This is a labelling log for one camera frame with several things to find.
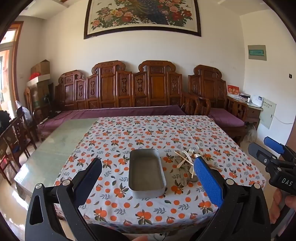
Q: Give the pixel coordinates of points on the grey plastic bag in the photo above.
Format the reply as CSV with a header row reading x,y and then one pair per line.
x,y
251,133

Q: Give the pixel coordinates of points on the wooden side table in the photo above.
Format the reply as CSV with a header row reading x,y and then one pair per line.
x,y
253,112

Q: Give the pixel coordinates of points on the wooden door frame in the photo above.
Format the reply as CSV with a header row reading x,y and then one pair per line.
x,y
17,58

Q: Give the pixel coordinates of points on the brown wooden chopstick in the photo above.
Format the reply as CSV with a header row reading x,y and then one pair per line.
x,y
179,154

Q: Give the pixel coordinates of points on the purple sofa cushion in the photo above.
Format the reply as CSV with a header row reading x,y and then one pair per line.
x,y
111,112

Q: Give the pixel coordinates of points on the red flower decoration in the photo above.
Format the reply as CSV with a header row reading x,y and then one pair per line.
x,y
34,75

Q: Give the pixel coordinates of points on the rectangular metal tray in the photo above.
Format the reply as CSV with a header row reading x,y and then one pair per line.
x,y
145,173

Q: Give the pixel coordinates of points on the white router box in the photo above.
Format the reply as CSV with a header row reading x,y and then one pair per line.
x,y
257,100

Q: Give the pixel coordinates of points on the carved wooden armchair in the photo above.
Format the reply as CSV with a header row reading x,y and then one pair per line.
x,y
208,88

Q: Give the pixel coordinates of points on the carved wooden dining chair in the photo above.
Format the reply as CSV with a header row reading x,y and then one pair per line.
x,y
18,134

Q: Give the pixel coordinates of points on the metal fork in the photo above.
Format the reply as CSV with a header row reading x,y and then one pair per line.
x,y
184,179

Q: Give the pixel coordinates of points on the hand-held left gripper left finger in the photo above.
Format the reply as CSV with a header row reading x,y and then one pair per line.
x,y
91,176

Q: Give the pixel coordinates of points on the carved wooden sofa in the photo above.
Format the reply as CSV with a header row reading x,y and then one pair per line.
x,y
111,88

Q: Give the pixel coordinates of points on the small brown cardboard box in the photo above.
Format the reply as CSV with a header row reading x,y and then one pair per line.
x,y
41,67

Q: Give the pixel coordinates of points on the person's right hand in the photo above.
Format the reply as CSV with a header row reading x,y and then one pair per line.
x,y
276,206

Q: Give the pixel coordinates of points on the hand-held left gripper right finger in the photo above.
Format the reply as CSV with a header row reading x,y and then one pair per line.
x,y
205,178

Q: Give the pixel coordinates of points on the orange print tablecloth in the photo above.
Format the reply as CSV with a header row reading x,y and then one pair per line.
x,y
138,134

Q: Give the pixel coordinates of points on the framed peacock flower painting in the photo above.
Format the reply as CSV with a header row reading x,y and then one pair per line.
x,y
138,18

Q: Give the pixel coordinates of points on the purple armchair cushion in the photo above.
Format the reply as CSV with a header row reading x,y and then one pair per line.
x,y
225,117

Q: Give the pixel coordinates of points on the white electrical panel door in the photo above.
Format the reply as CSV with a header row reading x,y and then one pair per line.
x,y
268,113

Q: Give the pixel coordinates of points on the clear plastic bag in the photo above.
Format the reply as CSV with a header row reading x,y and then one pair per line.
x,y
23,110

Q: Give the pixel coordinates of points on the white plastic fork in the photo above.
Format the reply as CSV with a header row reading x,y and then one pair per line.
x,y
190,151

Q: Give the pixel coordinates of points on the flat white box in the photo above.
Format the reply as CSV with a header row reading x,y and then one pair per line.
x,y
39,80

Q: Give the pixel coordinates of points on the black cloth bundle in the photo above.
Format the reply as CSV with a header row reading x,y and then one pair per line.
x,y
4,121

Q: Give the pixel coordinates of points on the red desk calendar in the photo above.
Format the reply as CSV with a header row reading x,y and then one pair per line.
x,y
233,90

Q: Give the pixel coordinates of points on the tissue box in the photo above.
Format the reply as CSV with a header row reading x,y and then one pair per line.
x,y
244,96

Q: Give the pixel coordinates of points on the black standing fan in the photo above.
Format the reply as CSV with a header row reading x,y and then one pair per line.
x,y
49,102

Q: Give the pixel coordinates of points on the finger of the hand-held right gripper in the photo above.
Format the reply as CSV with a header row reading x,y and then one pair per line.
x,y
274,144
256,150

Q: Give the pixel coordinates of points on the green wall box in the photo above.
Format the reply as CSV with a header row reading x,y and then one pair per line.
x,y
257,52

